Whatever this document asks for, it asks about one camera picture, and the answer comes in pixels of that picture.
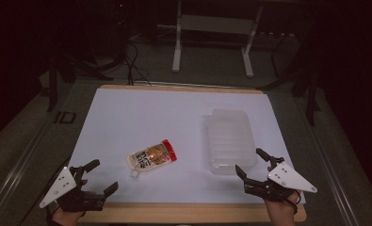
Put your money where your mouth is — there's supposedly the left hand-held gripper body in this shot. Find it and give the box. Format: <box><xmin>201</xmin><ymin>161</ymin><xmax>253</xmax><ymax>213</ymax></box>
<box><xmin>39</xmin><ymin>166</ymin><xmax>106</xmax><ymax>213</ymax></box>

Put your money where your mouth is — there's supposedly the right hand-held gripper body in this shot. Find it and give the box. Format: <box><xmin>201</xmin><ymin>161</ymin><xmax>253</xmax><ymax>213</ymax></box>
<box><xmin>243</xmin><ymin>157</ymin><xmax>318</xmax><ymax>202</ymax></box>

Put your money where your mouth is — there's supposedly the clear plastic container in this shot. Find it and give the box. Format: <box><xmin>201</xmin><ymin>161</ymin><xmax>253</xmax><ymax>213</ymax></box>
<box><xmin>206</xmin><ymin>107</ymin><xmax>259</xmax><ymax>175</ymax></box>

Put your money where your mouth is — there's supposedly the sauce pouch with red top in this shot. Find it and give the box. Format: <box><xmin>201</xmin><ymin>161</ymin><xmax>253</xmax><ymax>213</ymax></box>
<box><xmin>125</xmin><ymin>138</ymin><xmax>178</xmax><ymax>179</ymax></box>

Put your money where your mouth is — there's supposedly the person's left hand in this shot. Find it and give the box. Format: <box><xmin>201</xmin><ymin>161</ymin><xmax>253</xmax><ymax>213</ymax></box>
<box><xmin>51</xmin><ymin>206</ymin><xmax>87</xmax><ymax>226</ymax></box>

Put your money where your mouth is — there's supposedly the person's right hand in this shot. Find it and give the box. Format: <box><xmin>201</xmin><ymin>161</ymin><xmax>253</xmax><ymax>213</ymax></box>
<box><xmin>264</xmin><ymin>191</ymin><xmax>301</xmax><ymax>226</ymax></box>

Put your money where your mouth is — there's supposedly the white paper sheet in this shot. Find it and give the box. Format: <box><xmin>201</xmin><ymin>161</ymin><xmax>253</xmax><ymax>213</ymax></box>
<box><xmin>68</xmin><ymin>88</ymin><xmax>306</xmax><ymax>205</ymax></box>

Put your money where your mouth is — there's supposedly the black metal stand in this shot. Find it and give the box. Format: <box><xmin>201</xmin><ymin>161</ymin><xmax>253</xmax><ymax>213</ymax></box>
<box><xmin>46</xmin><ymin>51</ymin><xmax>114</xmax><ymax>113</ymax></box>
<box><xmin>258</xmin><ymin>31</ymin><xmax>322</xmax><ymax>127</ymax></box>

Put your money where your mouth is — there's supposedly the white metal stand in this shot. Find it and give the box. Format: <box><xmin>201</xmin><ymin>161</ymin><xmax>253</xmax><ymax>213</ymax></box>
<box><xmin>171</xmin><ymin>0</ymin><xmax>265</xmax><ymax>78</ymax></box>

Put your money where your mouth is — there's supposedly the black floor bracket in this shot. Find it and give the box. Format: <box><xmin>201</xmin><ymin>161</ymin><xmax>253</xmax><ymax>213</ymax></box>
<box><xmin>54</xmin><ymin>110</ymin><xmax>77</xmax><ymax>124</ymax></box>

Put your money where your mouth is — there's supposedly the black floor cable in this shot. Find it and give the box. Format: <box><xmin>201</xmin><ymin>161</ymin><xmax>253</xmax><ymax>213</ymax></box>
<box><xmin>123</xmin><ymin>40</ymin><xmax>154</xmax><ymax>87</ymax></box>

